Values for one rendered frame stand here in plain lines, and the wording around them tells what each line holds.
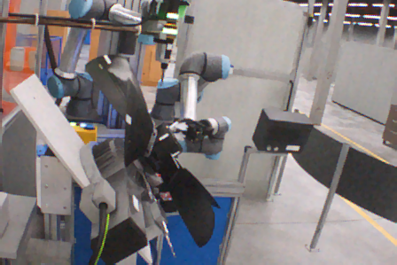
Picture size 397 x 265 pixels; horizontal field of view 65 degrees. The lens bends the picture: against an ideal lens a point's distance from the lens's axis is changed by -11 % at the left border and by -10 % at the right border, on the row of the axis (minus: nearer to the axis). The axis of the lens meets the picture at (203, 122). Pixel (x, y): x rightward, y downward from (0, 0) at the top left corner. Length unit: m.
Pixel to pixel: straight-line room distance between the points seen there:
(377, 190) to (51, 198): 2.20
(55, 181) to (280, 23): 2.61
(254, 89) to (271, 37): 0.50
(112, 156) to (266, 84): 2.39
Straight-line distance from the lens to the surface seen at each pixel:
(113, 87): 1.14
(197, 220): 1.03
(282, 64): 3.32
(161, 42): 1.13
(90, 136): 1.57
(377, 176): 2.67
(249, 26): 3.16
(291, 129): 1.74
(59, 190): 1.12
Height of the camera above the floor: 1.58
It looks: 15 degrees down
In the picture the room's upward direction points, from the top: 10 degrees clockwise
